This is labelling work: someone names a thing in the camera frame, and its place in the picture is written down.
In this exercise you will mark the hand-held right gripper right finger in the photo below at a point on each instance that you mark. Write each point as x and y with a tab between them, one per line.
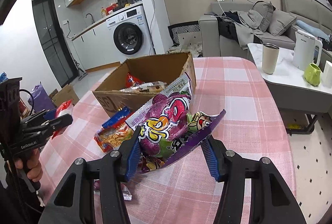
211	161

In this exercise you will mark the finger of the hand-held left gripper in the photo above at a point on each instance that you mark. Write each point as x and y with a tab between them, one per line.
59	120
50	113

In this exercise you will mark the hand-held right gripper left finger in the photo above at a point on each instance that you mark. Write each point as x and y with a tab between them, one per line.
132	156

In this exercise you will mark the red and white cracker packet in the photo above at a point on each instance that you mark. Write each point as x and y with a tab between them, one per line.
64	110

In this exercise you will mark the orange noodle snack packet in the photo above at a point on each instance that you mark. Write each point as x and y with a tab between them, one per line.
114	137

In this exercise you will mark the purple yellow-lettered snack bag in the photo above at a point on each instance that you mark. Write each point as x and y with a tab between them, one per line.
160	141

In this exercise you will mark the blue cookie packet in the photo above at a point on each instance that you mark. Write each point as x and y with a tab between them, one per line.
116	116

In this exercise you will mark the glittery purple snack bag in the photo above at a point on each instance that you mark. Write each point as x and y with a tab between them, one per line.
173	110

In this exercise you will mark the snacks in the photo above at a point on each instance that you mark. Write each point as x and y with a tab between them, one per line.
147	88

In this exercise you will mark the white long snack packet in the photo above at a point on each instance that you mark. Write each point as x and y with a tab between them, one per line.
166	94

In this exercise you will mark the red cone snack bag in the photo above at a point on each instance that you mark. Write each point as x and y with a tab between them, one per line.
133	80

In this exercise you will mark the brown cardboard box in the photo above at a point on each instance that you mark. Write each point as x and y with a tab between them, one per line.
145	65

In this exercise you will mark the person's left forearm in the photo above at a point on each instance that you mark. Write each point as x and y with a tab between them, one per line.
15	203

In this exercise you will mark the person's left hand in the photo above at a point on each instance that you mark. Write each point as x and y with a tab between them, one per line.
33	169

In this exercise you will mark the purple plastic bag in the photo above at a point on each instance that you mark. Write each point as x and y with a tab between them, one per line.
39	95

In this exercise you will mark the plain floor cardboard box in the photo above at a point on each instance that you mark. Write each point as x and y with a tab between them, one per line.
64	95

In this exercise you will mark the upright vacuum cleaner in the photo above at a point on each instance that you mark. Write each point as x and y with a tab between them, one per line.
78	71

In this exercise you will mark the pink checked tablecloth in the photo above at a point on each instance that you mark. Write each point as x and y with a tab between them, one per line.
233	110

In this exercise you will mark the black glass door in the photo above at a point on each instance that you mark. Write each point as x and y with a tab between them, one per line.
54	40

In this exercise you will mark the white kitchen counter cabinet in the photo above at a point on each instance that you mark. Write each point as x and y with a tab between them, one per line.
96	47

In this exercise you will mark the curved kitchen faucet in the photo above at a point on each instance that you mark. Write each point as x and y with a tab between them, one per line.
91	16

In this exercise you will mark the white side table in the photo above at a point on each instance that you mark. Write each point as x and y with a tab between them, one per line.
285	78

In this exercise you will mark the yellow bottle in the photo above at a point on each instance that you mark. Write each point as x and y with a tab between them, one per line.
103	12

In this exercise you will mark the crumpled white cloth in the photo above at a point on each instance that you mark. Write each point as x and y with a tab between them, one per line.
186	48

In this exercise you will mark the beige tumbler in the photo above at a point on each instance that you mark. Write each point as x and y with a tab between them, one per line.
269	60

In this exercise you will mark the white washing machine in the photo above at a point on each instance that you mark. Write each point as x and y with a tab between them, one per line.
122	19

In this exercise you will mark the red box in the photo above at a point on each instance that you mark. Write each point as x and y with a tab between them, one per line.
111	8

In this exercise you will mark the grey sofa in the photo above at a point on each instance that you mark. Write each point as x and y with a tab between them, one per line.
210	37

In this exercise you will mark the green mug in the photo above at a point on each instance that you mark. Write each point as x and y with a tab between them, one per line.
312	76

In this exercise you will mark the black white patterned box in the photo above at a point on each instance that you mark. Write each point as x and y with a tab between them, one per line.
184	29

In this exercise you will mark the black clothes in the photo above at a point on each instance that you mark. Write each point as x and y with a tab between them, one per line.
228	27

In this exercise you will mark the grey jacket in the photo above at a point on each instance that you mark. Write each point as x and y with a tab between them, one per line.
249	29

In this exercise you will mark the white electric kettle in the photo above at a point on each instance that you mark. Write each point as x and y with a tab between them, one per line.
303	50

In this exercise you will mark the grey cushion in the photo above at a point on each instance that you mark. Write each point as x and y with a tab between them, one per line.
281	22
263	15

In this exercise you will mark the light blue pillow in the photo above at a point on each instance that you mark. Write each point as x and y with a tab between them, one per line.
311	28

